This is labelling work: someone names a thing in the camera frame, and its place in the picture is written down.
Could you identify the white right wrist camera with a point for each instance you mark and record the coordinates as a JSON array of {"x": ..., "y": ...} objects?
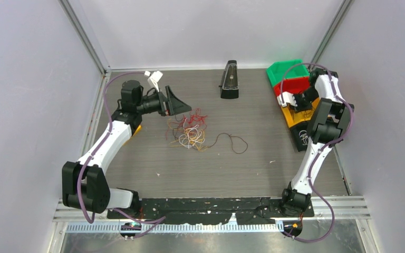
[{"x": 286, "y": 99}]

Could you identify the black plastic bin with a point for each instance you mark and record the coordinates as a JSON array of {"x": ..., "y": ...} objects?
[{"x": 299, "y": 136}]

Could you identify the green plastic bin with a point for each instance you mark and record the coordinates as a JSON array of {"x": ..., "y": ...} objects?
[{"x": 279, "y": 69}]

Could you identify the yellow triangular plastic piece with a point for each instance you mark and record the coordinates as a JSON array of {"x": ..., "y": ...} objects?
[{"x": 138, "y": 129}]

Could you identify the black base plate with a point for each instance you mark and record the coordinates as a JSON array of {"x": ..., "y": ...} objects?
[{"x": 212, "y": 211}]

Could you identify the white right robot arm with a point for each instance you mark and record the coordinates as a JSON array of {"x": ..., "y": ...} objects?
[{"x": 327, "y": 126}]

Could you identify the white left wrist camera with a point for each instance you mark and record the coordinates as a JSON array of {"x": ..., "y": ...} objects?
[{"x": 153, "y": 78}]

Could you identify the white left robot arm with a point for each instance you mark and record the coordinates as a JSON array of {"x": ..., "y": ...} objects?
[{"x": 84, "y": 185}]

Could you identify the black metronome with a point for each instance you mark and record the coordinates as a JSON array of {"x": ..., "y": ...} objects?
[{"x": 229, "y": 88}]

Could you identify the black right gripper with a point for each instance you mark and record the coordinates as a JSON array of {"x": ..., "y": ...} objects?
[{"x": 300, "y": 107}]

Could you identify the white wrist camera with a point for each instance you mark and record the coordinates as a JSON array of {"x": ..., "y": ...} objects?
[
  {"x": 153, "y": 78},
  {"x": 286, "y": 99}
]

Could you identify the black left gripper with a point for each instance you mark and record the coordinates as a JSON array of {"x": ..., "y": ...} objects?
[{"x": 170, "y": 105}]

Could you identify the red plastic bin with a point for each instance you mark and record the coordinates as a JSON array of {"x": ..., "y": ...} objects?
[{"x": 296, "y": 85}]

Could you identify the yellow plastic bin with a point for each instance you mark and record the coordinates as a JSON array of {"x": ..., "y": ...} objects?
[{"x": 293, "y": 118}]

